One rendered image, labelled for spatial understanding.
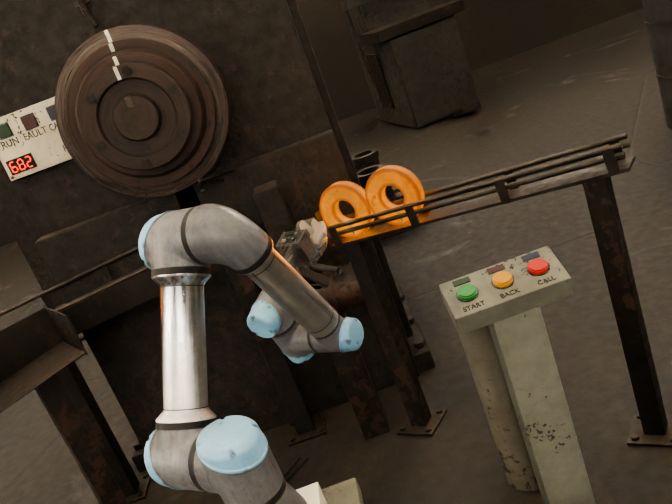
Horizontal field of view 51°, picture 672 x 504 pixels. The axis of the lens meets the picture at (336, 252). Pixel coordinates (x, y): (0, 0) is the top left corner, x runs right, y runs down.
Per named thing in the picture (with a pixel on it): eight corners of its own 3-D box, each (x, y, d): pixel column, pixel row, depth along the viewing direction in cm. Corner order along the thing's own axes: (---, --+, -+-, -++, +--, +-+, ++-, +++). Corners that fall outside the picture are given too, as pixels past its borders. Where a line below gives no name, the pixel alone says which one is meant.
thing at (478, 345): (501, 469, 183) (442, 293, 166) (545, 453, 182) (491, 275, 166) (516, 498, 171) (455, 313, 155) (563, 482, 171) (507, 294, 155)
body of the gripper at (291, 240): (308, 225, 169) (288, 261, 162) (325, 251, 174) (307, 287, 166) (283, 229, 174) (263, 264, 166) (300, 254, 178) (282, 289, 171)
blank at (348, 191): (315, 188, 195) (309, 193, 192) (360, 173, 185) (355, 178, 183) (339, 238, 199) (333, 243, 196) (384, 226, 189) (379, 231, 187)
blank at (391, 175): (360, 173, 185) (354, 178, 183) (410, 156, 176) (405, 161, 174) (384, 226, 189) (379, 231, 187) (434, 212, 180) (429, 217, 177)
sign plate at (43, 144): (13, 180, 213) (-16, 123, 207) (94, 149, 212) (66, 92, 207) (10, 181, 211) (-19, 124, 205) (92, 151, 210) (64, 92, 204)
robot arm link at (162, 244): (193, 500, 127) (183, 200, 133) (138, 493, 135) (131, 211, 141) (240, 486, 136) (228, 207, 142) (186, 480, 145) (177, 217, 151)
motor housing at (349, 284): (352, 423, 226) (292, 276, 209) (417, 400, 225) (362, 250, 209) (356, 446, 214) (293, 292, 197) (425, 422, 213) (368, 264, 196)
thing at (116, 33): (105, 214, 209) (31, 59, 195) (254, 159, 208) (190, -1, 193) (100, 220, 203) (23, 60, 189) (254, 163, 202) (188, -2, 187)
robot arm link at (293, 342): (323, 365, 162) (299, 334, 156) (285, 366, 169) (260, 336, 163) (335, 338, 167) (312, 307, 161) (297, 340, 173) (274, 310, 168)
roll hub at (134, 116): (114, 181, 197) (68, 83, 188) (208, 146, 196) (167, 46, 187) (109, 185, 191) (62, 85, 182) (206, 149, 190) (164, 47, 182)
